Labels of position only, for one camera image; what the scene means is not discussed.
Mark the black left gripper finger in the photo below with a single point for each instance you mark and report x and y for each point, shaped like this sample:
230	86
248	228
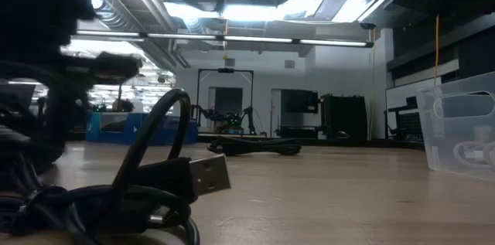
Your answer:
58	121

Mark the blue cardboard box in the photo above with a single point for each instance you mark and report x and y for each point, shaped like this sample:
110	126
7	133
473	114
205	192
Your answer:
166	133

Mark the background robot station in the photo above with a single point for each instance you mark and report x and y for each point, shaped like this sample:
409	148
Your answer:
226	70

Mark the long ceiling light strip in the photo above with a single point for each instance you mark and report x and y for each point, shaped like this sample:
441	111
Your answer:
255	39

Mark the black cabinet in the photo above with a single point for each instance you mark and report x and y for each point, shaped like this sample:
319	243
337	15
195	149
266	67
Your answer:
344	117

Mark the black perforated rack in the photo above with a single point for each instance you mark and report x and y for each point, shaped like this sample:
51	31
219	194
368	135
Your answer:
410	125

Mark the clear plastic bin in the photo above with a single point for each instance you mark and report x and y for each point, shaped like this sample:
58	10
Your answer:
429	140

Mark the black wall monitor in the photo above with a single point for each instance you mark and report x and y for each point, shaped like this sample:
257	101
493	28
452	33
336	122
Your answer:
299	101

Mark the black aluminium table frame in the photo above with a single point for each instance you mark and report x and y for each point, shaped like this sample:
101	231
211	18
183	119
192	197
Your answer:
348	142

